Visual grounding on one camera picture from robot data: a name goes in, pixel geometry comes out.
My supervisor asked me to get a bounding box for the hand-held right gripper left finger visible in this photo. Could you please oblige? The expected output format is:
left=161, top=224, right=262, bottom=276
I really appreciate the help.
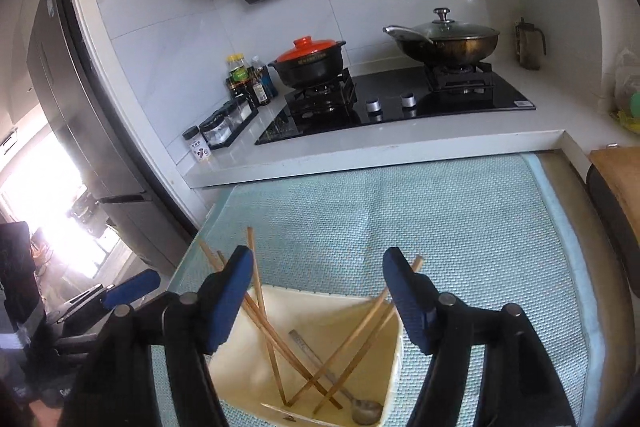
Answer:
left=57, top=246, right=254, bottom=427

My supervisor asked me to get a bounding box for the wok with glass lid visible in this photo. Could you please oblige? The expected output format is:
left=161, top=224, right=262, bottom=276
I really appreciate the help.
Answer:
left=383, top=8, right=501, bottom=64

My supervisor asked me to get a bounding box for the dark sauce bottle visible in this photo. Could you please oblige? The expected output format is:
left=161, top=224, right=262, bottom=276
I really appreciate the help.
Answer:
left=250, top=56, right=274, bottom=106

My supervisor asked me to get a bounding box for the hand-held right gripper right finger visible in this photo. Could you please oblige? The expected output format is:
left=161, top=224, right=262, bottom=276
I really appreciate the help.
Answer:
left=382, top=248, right=576, bottom=427

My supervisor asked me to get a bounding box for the yellow cap sauce bottle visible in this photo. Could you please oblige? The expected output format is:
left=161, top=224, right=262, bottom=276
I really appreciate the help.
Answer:
left=225, top=53, right=254, bottom=100

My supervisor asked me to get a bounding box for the grey refrigerator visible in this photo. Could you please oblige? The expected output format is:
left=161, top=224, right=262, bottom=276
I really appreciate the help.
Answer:
left=27, top=0, right=197, bottom=277

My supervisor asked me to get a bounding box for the green and yellow bag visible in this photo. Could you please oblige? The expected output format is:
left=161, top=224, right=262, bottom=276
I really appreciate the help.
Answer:
left=612, top=49, right=640, bottom=132

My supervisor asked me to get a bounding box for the white seasoning jar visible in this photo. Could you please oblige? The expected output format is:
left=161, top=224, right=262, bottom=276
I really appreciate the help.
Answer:
left=182, top=126, right=207, bottom=162

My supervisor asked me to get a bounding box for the black clay pot red lid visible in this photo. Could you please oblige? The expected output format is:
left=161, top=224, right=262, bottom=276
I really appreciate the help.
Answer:
left=268, top=37, right=347, bottom=88

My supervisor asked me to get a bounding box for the wooden chopstick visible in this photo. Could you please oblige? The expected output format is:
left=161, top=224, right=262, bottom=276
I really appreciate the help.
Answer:
left=246, top=228, right=291, bottom=407
left=291, top=256, right=424, bottom=404
left=313, top=301, right=398, bottom=415
left=199, top=240, right=345, bottom=410
left=216, top=250, right=333, bottom=400

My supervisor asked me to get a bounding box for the metal spoon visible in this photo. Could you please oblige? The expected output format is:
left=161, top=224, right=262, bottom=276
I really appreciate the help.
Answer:
left=288, top=329, right=383, bottom=426

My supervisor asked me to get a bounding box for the black gas stove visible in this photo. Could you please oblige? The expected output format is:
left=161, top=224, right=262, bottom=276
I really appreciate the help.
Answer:
left=255, top=63, right=537, bottom=146

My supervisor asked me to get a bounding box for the light blue towel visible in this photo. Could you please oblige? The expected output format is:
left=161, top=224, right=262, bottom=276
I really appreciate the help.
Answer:
left=150, top=153, right=601, bottom=427

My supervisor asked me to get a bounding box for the cream plastic utensil box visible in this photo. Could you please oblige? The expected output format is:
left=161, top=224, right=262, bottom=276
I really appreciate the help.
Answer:
left=207, top=284, right=403, bottom=427

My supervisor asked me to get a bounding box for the wooden cutting board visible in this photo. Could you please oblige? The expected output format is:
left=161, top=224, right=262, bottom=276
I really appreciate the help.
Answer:
left=589, top=147, right=640, bottom=239

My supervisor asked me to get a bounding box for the glass jug with handle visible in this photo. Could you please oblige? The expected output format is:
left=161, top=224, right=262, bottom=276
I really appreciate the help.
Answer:
left=515, top=18, right=546, bottom=70

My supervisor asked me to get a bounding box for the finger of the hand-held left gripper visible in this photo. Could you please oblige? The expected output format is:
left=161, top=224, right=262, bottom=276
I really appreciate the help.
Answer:
left=102, top=269, right=166, bottom=313
left=47, top=284, right=108, bottom=325

